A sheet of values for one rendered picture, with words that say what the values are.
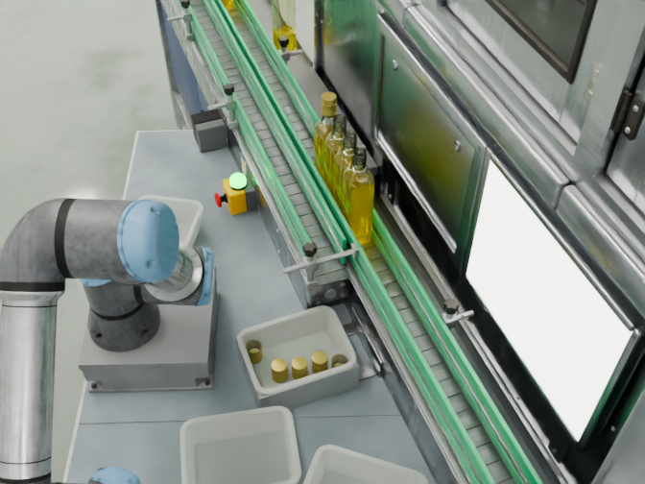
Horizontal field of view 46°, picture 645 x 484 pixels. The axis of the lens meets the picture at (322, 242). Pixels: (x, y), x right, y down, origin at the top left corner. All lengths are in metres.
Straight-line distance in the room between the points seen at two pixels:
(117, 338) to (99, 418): 0.18
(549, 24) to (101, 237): 0.72
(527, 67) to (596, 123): 0.20
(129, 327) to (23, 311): 0.50
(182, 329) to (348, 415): 0.40
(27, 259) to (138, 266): 0.15
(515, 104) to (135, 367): 0.91
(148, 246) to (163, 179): 1.09
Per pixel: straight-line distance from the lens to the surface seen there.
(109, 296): 1.55
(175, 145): 2.27
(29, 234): 1.13
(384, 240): 1.71
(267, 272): 1.89
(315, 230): 1.80
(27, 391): 1.17
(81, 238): 1.11
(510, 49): 1.34
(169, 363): 1.63
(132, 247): 1.09
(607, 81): 1.12
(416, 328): 1.63
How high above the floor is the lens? 2.18
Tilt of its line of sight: 47 degrees down
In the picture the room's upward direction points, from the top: straight up
